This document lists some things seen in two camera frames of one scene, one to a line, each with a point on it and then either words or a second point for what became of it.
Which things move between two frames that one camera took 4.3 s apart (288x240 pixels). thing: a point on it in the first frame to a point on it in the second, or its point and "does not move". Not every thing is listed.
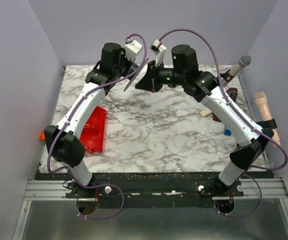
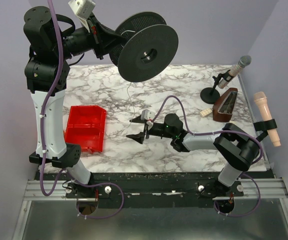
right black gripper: x=152 y=75 to x=146 y=129
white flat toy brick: x=205 y=112 does not move
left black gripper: x=132 y=67 to x=98 y=41
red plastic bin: x=92 y=135 does not move
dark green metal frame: x=153 y=190 does not move
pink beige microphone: x=260 y=99 does not move
